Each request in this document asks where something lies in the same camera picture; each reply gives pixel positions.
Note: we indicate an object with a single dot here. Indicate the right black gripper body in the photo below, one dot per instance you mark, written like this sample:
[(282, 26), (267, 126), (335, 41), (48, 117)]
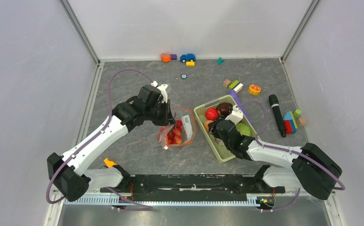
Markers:
[(214, 132)]

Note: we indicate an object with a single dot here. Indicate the blue toy car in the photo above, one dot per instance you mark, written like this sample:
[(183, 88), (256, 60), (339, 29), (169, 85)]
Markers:
[(187, 58)]

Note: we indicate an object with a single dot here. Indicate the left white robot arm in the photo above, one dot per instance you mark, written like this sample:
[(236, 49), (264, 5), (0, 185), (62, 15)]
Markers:
[(70, 172)]

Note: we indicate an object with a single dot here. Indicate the red lychee bunch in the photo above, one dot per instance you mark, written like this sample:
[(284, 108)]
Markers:
[(171, 135)]

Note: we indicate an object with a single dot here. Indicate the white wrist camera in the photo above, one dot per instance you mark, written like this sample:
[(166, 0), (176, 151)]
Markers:
[(236, 115), (163, 89)]

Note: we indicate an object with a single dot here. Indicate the green cabbage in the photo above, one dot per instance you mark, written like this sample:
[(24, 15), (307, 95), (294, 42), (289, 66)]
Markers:
[(244, 129)]

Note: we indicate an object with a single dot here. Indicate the black microphone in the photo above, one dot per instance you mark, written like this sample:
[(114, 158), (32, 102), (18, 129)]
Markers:
[(274, 104)]

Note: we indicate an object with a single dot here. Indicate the green white block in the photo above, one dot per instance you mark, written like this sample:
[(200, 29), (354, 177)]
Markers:
[(235, 86)]

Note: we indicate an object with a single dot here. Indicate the dark red apple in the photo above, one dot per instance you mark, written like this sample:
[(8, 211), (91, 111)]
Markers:
[(224, 109)]

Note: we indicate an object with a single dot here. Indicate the teal triangle block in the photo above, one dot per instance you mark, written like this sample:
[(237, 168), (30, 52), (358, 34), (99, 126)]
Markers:
[(220, 60)]

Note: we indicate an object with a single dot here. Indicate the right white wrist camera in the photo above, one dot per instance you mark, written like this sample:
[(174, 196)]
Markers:
[(236, 115)]

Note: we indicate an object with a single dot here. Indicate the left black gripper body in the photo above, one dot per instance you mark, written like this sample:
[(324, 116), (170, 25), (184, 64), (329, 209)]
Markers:
[(159, 114)]

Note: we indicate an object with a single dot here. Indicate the orange peach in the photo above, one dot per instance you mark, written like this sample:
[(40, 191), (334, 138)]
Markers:
[(206, 125)]

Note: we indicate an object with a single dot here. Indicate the yellow small block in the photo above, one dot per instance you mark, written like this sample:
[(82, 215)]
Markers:
[(190, 63)]

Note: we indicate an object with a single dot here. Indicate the small round badge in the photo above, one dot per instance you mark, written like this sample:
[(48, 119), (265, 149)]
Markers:
[(183, 76)]

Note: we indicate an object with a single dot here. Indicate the purple small block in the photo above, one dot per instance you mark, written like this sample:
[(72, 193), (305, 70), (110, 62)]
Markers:
[(173, 56)]

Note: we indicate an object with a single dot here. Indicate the green perforated plastic basket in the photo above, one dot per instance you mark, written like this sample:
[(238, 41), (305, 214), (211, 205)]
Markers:
[(221, 153)]

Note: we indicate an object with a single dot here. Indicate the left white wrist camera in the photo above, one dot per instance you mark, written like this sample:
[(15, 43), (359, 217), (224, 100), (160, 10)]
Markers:
[(163, 89)]

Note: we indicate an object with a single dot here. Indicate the colourful block stack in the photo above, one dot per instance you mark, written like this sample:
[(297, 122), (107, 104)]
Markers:
[(293, 120)]

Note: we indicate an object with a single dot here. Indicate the yellow red round toy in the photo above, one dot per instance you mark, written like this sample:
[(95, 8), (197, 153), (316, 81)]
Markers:
[(254, 89)]

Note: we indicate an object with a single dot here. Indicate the red textured ball fruit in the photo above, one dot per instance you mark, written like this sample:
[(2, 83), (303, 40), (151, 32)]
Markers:
[(211, 114)]

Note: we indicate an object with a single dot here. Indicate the brown wooden cube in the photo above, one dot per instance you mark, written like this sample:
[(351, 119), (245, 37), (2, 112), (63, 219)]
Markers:
[(226, 83)]

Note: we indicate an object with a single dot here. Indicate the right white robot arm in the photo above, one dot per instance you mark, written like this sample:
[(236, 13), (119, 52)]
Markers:
[(307, 167)]

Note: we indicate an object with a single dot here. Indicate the clear zip top bag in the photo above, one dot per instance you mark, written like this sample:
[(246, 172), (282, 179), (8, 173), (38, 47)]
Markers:
[(182, 132)]

